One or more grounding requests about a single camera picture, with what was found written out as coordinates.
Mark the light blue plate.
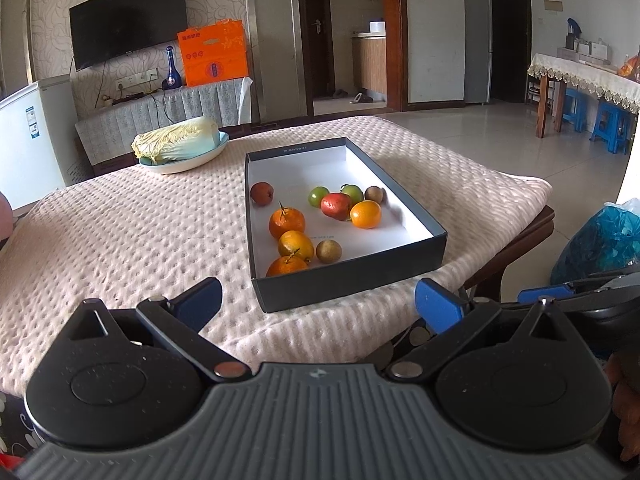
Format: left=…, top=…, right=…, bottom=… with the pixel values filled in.
left=138, top=131, right=230, bottom=175

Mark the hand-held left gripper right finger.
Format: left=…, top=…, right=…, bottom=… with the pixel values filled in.
left=387, top=277, right=574, bottom=383

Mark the orange gift box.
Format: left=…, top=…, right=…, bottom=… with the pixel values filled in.
left=177, top=20, right=249, bottom=88

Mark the cloth-covered cabinet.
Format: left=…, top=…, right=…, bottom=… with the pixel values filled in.
left=75, top=76, right=253, bottom=166

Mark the dark grey cardboard box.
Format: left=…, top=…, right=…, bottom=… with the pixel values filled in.
left=244, top=136, right=448, bottom=314

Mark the blue glass bottle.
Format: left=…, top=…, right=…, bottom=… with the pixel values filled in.
left=161, top=46, right=180, bottom=92

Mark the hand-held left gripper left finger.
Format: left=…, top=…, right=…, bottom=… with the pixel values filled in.
left=68, top=276, right=253, bottom=386

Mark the dark red small apple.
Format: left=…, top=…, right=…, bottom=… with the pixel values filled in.
left=250, top=182, right=275, bottom=207

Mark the table with lace cloth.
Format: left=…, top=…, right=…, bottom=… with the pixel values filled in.
left=527, top=52, right=640, bottom=140

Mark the pink textured blanket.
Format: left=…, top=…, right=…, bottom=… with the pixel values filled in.
left=0, top=115, right=553, bottom=396

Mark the black entrance door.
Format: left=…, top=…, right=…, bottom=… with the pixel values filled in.
left=480, top=0, right=532, bottom=104

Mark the white chest freezer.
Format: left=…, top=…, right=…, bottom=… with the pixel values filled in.
left=0, top=75, right=77, bottom=212

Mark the bright red small apple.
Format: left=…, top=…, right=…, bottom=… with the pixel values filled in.
left=320, top=192, right=354, bottom=222

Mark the power strip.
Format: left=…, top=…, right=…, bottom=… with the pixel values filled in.
left=102, top=91, right=151, bottom=106

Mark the person's right hand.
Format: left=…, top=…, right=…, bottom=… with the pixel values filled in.
left=606, top=352, right=640, bottom=463

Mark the wooden kitchen counter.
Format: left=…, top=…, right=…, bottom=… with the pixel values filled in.
left=351, top=34, right=388, bottom=96

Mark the black power cable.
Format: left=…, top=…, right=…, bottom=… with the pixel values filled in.
left=149, top=72, right=176, bottom=126

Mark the orange plastic bag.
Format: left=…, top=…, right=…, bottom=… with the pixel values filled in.
left=617, top=49, right=640, bottom=81

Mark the white wall socket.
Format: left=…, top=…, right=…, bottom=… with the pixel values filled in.
left=116, top=71, right=159, bottom=89

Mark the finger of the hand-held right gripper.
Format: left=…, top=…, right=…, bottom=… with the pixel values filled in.
left=517, top=272, right=640, bottom=305

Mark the black wall television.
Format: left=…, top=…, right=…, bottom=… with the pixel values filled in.
left=69, top=0, right=188, bottom=72

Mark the orange tangerine with stem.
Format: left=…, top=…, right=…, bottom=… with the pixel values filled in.
left=268, top=202, right=306, bottom=240
left=265, top=249, right=310, bottom=278

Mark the blue plastic bag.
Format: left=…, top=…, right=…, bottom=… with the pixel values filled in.
left=550, top=199, right=640, bottom=286

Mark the silver refrigerator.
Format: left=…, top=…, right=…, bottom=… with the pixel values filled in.
left=462, top=0, right=495, bottom=106

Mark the dark wooden door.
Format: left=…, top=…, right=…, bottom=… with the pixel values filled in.
left=300, top=0, right=334, bottom=102

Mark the napa cabbage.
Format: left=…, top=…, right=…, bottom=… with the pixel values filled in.
left=131, top=116, right=221, bottom=165

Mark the blue plastic stool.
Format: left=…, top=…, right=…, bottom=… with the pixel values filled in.
left=562, top=87, right=590, bottom=134
left=590, top=99, right=632, bottom=155

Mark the floral cloth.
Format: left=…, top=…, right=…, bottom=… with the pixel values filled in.
left=0, top=390, right=49, bottom=467

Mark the smooth orange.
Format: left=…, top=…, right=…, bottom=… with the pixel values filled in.
left=278, top=230, right=315, bottom=262
left=349, top=200, right=383, bottom=230

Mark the pink plush toy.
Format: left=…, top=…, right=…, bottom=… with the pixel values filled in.
left=0, top=194, right=15, bottom=241

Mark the wooden table frame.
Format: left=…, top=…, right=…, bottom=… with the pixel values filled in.
left=445, top=205, right=557, bottom=306

